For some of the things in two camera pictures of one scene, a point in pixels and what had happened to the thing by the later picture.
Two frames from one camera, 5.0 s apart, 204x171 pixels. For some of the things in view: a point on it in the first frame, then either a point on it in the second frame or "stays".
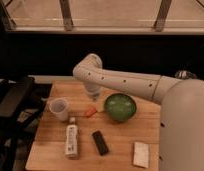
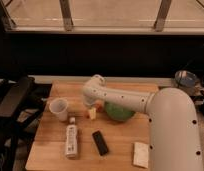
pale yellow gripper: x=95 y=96 -> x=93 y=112
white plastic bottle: x=72 y=138 stays
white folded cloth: x=141 y=154 stays
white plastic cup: x=60 y=107 stays
